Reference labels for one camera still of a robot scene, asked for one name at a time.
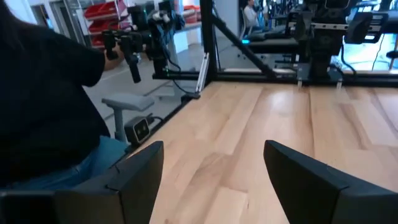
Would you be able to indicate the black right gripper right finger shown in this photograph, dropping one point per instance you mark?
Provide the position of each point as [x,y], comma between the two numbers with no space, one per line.
[326,202]

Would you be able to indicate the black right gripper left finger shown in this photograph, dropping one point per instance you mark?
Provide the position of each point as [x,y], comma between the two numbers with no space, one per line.
[93,205]

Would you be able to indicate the black workbench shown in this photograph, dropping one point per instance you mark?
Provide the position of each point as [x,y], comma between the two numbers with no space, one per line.
[273,42]

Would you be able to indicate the person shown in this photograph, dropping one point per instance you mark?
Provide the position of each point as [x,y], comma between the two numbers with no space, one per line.
[46,93]
[250,15]

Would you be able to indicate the grey chair armrest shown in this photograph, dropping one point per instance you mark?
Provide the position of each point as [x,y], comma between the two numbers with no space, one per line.
[127,102]

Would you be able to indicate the person's hand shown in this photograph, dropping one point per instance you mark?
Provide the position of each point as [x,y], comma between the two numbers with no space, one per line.
[112,62]

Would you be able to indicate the red storage bins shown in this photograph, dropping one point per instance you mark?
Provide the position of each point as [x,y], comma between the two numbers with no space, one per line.
[191,14]

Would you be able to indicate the red storage bins rack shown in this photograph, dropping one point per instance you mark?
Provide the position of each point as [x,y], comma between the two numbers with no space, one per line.
[99,12]

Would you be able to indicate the black table-level camera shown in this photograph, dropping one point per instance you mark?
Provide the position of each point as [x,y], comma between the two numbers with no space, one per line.
[136,129]

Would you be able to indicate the black aluminium table frame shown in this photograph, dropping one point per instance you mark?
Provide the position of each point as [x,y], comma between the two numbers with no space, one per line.
[208,37]

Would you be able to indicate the silver aluminium bracket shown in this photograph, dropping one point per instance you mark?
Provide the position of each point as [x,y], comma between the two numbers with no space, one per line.
[202,74]

